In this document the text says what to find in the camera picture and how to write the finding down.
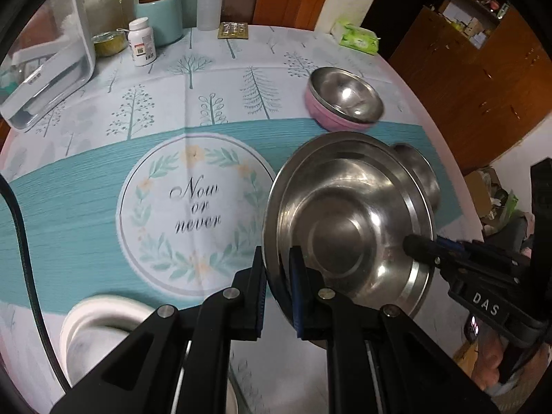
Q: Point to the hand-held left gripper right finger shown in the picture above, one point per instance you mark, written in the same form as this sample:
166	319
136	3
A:
295	293

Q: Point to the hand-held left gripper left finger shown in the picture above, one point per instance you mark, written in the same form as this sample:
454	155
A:
258	297

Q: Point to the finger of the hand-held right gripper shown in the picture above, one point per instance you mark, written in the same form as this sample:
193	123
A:
478	254
420	248

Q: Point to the large steel bowl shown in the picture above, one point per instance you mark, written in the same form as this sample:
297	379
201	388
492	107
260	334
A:
345	194

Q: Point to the large white plate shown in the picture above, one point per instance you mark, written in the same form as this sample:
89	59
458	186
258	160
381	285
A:
86	332

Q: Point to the person's right hand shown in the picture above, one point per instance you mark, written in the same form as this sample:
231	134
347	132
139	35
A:
487	362

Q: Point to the cardboard box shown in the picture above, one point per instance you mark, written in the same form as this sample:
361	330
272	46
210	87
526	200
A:
487	189

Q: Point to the small steel bowl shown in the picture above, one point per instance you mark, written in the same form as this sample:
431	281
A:
420	172

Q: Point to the brown wooden cabinet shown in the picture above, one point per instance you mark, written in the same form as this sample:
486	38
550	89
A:
483	95

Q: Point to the pink steel-lined bowl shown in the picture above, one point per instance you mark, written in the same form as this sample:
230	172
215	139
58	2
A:
332	112

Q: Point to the green tissue pack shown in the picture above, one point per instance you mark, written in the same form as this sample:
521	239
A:
356	36

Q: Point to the wooden shelf with small goods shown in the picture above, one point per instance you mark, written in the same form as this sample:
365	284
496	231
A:
470	4

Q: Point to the foil blister pack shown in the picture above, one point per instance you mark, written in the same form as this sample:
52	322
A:
233	30

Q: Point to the white pill bottle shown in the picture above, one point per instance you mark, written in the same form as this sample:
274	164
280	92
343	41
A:
142	45

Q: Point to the clear squeeze bottle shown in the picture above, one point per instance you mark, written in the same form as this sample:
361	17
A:
209	11

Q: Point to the small yellow tin bowl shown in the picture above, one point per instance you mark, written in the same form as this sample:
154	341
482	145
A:
110	44

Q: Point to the teal canister with brown lid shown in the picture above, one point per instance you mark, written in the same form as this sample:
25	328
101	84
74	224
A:
161	19

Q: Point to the clear white storage box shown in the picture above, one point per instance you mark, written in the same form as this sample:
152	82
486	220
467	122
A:
47	73

